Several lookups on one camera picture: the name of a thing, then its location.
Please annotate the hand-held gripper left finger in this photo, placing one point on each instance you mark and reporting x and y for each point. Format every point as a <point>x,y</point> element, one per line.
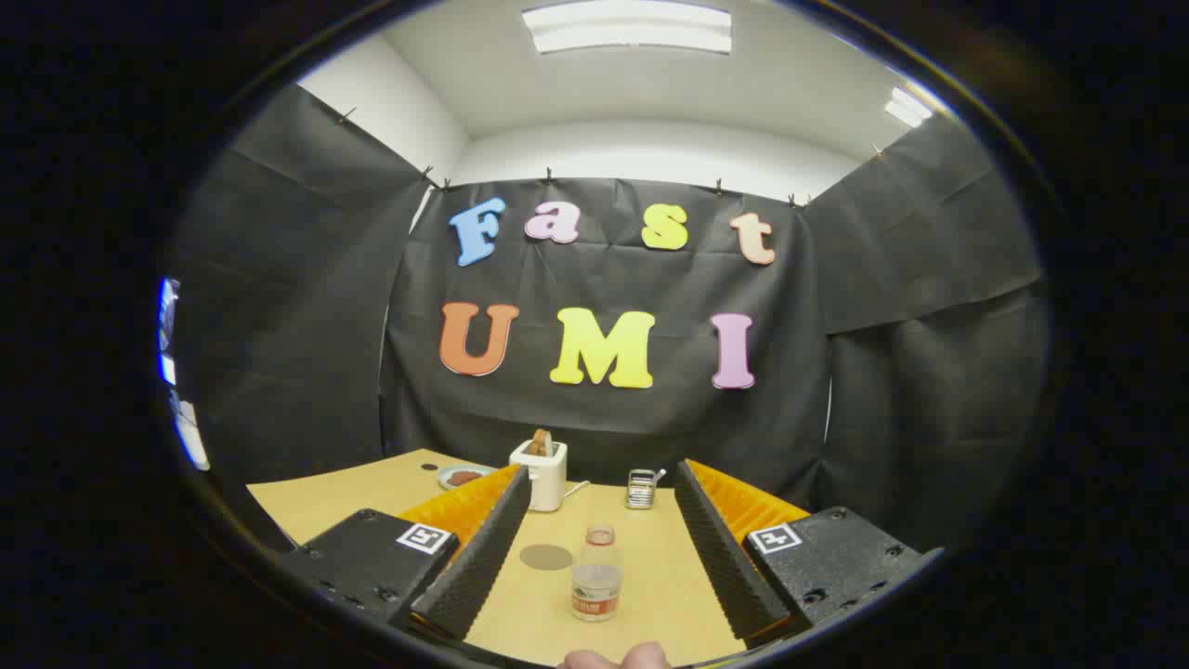
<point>483,557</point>

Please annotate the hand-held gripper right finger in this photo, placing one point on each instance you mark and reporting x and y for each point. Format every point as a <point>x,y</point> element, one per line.
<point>720,557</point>

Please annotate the round brown coaster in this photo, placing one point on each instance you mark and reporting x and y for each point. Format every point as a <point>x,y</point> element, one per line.
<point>546,557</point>

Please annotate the clear plastic juice bottle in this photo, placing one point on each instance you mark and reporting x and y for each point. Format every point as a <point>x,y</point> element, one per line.
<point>596,585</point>

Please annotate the wooden table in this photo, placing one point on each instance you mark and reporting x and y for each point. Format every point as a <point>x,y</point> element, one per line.
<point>650,576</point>

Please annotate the brown food piece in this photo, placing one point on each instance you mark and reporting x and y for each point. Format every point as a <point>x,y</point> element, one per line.
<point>464,478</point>

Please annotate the pale green plate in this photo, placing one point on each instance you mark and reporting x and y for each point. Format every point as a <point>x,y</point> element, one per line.
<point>446,481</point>

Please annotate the white toaster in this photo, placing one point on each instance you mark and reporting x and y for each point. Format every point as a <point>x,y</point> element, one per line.
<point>548,478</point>

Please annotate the toast slice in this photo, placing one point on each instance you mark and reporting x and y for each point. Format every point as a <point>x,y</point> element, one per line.
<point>541,441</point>

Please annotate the small ceiling light panel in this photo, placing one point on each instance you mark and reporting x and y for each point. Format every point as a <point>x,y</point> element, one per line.
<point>907,108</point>

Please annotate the large ceiling light panel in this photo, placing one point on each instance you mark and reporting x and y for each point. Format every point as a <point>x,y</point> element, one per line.
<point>627,26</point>

